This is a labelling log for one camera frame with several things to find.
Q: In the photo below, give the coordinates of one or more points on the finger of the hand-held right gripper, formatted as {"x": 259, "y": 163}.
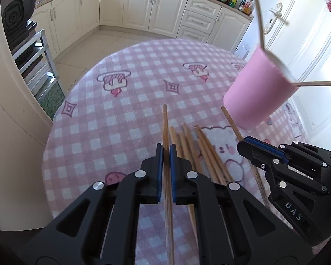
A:
{"x": 262, "y": 150}
{"x": 309, "y": 156}

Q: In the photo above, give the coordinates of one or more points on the pink checkered tablecloth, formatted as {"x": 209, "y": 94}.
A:
{"x": 113, "y": 121}

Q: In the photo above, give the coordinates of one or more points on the orange labelled bottle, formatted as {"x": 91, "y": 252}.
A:
{"x": 248, "y": 8}

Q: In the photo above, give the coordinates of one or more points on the green speckled floor mat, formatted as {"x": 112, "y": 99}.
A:
{"x": 52, "y": 102}

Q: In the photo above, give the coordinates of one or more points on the metal storage rack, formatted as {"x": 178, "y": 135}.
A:
{"x": 35, "y": 60}

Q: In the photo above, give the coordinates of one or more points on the beige cabinet side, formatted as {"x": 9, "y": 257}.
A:
{"x": 11, "y": 143}

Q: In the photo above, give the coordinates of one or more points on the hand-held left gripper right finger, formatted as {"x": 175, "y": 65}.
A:
{"x": 172, "y": 171}

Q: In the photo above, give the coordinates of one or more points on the cream lower kitchen cabinets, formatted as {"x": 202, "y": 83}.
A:
{"x": 138, "y": 8}

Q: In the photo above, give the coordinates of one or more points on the dark sauce bottle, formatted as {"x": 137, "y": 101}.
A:
{"x": 243, "y": 4}

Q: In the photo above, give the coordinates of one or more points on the white door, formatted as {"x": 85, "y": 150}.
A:
{"x": 306, "y": 33}

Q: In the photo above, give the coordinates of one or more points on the pink cup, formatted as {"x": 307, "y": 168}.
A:
{"x": 253, "y": 93}

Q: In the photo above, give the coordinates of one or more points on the black rice cooker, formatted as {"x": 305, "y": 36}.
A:
{"x": 16, "y": 8}

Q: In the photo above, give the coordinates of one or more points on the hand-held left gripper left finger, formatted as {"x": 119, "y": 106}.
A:
{"x": 160, "y": 171}

